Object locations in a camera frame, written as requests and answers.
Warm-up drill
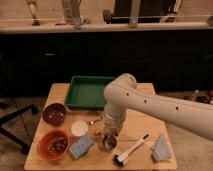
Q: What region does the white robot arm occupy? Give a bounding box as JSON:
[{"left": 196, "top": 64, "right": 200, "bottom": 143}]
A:
[{"left": 102, "top": 73, "right": 213, "bottom": 141}]

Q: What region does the metal cup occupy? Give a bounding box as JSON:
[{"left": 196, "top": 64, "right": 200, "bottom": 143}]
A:
[{"left": 102, "top": 135, "right": 117, "bottom": 152}]

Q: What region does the metal spoon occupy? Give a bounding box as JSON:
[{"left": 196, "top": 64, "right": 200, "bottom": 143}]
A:
[{"left": 88, "top": 118, "right": 102, "bottom": 126}]

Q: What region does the white black dish brush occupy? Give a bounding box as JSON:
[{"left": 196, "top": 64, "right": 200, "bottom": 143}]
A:
[{"left": 113, "top": 134, "right": 149, "bottom": 167}]

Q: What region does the blue sponge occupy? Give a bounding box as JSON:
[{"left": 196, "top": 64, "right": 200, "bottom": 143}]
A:
[{"left": 69, "top": 135, "right": 94, "bottom": 160}]

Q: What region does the green plastic tray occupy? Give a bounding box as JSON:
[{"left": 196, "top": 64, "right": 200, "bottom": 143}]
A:
[{"left": 64, "top": 76, "right": 114, "bottom": 111}]

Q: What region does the grey blue cloth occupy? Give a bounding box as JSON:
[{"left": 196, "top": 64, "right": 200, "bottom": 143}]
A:
[{"left": 151, "top": 134, "right": 171, "bottom": 162}]

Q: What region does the dark red bowl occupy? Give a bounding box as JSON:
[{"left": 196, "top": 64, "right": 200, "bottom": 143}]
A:
[{"left": 42, "top": 103, "right": 66, "bottom": 126}]

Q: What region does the orange bowl with food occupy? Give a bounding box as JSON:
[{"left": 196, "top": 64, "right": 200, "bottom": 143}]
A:
[{"left": 37, "top": 130, "right": 70, "bottom": 161}]

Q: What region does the black office chair base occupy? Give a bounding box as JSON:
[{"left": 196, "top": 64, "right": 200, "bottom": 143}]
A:
[{"left": 0, "top": 104, "right": 39, "bottom": 154}]

